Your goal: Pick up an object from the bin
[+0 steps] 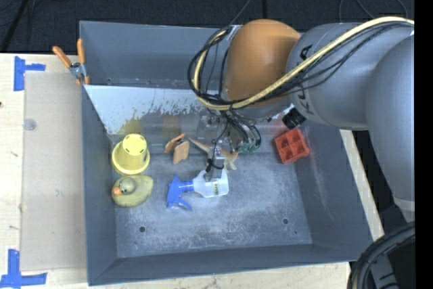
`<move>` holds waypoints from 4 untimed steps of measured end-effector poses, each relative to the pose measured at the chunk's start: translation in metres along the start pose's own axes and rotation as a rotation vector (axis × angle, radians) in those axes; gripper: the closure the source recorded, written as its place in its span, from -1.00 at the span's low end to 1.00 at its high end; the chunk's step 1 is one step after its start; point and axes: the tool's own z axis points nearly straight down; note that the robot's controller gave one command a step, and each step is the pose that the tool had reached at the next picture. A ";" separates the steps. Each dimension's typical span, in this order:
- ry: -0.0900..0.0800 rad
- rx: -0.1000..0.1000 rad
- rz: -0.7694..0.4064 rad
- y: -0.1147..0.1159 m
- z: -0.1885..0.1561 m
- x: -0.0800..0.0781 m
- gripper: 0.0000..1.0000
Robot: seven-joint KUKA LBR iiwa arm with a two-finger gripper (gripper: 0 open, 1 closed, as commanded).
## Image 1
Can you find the grey metal bin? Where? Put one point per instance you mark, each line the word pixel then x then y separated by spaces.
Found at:
pixel 236 226

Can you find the clear spray bottle blue head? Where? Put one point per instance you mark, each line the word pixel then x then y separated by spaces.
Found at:
pixel 209 189

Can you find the red block with square holes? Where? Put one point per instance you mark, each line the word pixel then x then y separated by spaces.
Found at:
pixel 291 146

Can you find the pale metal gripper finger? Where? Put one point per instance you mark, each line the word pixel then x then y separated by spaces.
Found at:
pixel 219 174
pixel 208 176

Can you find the yellow plastic cup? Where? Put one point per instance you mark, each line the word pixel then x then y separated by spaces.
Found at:
pixel 131 155

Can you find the pale flat board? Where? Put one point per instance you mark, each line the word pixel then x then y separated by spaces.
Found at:
pixel 50 179

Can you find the black cylinder on white bracket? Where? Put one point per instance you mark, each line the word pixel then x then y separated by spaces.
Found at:
pixel 293 118

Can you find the orange-brown toy piece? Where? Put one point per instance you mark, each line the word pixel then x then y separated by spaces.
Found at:
pixel 181 150

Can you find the yellow rubber duck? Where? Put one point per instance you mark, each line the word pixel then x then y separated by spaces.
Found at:
pixel 133 191

